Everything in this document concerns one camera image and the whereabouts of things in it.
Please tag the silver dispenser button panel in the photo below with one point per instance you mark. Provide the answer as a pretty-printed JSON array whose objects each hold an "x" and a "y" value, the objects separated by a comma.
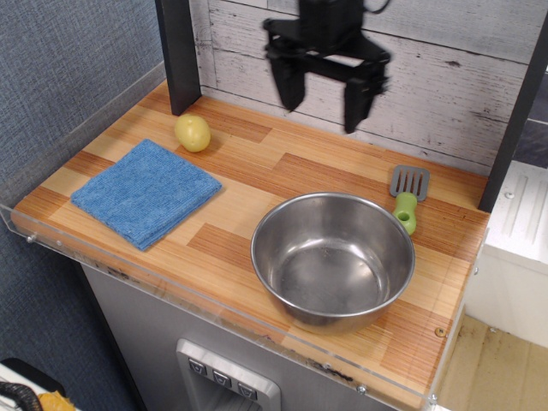
[{"x": 216, "y": 383}]

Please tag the dark shelf post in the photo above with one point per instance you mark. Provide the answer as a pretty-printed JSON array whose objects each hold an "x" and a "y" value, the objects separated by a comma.
[
  {"x": 180, "y": 61},
  {"x": 519, "y": 115}
]

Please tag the grey toy fridge cabinet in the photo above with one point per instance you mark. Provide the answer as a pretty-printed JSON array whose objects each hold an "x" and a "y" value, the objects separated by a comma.
[{"x": 147, "y": 329}]

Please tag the clear acrylic table guard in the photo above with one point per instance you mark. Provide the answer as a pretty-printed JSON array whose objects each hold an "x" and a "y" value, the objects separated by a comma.
[{"x": 204, "y": 264}]

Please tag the blue folded cloth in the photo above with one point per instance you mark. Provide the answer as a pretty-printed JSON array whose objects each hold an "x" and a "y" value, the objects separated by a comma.
[{"x": 146, "y": 194}]

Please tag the yellow object bottom left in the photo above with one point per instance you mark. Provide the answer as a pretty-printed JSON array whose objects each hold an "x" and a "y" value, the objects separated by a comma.
[{"x": 54, "y": 401}]

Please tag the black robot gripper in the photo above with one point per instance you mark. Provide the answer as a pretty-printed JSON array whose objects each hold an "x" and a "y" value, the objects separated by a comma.
[{"x": 327, "y": 39}]

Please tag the white toy sink unit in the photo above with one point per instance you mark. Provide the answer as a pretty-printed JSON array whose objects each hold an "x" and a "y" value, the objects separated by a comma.
[{"x": 508, "y": 286}]

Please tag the yellow toy potato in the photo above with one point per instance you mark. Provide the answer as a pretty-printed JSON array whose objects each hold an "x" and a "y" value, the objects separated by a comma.
[{"x": 192, "y": 132}]

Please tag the dark right shelf post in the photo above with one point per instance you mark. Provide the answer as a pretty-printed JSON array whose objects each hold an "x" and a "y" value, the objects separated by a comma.
[{"x": 519, "y": 115}]

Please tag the stainless steel bowl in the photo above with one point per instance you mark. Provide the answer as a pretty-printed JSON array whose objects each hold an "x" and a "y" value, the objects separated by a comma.
[{"x": 331, "y": 262}]

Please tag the grey spatula green handle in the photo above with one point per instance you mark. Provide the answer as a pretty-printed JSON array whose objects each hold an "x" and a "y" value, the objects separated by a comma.
[{"x": 409, "y": 187}]

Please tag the dark left shelf post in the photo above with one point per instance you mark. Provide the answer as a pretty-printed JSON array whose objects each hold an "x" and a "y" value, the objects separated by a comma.
[{"x": 180, "y": 61}]

